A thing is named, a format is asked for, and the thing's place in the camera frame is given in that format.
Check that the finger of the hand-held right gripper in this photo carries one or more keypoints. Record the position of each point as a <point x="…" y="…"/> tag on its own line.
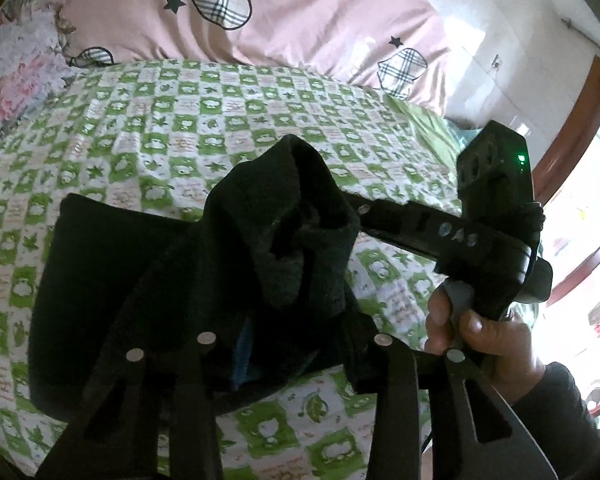
<point x="410" y="225"/>

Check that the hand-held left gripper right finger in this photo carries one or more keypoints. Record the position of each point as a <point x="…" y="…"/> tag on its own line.
<point x="395" y="385"/>

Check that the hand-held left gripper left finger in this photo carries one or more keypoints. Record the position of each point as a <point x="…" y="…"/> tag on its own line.
<point x="241" y="360"/>

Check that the black pants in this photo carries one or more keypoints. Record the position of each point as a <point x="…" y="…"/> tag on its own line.
<point x="105" y="285"/>

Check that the person's right forearm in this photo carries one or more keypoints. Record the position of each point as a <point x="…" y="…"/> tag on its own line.
<point x="555" y="420"/>

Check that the person's right hand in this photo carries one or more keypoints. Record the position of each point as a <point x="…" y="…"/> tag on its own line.
<point x="500" y="350"/>

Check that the plain green sheet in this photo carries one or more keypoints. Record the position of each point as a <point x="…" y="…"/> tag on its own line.
<point x="420" y="125"/>

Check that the pink quilt with plaid hearts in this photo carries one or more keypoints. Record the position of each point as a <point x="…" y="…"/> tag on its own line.
<point x="305" y="25"/>

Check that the green checked bed sheet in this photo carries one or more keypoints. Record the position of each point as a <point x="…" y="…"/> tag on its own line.
<point x="155" y="125"/>

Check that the wooden window frame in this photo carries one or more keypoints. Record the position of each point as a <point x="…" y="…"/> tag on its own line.
<point x="570" y="130"/>

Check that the white wall socket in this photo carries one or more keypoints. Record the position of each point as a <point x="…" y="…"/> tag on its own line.
<point x="497" y="62"/>

